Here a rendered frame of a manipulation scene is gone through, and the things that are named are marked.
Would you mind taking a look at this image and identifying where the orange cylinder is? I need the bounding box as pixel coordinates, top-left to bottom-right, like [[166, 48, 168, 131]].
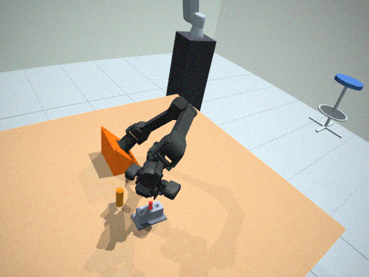
[[116, 188, 124, 207]]

